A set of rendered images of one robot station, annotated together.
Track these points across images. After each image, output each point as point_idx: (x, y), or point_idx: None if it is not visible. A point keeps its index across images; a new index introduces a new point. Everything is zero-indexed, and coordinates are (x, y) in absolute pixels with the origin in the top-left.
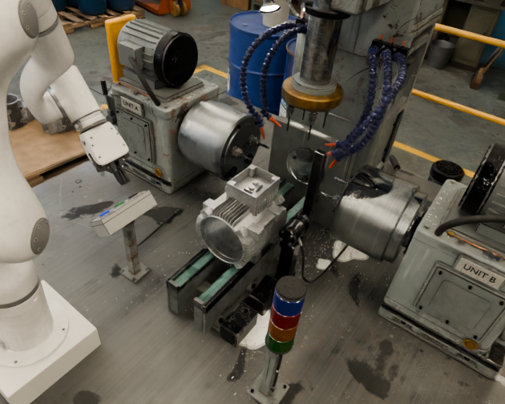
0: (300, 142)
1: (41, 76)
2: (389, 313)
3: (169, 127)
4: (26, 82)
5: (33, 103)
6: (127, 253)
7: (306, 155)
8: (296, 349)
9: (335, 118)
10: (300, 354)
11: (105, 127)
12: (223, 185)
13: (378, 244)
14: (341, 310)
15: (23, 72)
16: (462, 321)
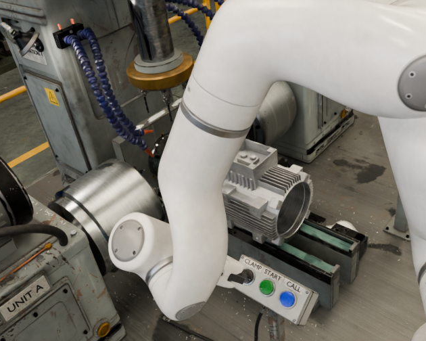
0: (153, 137)
1: (222, 204)
2: (314, 152)
3: (91, 251)
4: (214, 239)
5: (225, 262)
6: (280, 337)
7: (164, 142)
8: (356, 211)
9: (135, 101)
10: (360, 208)
11: None
12: (117, 273)
13: (291, 114)
14: None
15: (195, 238)
16: (339, 103)
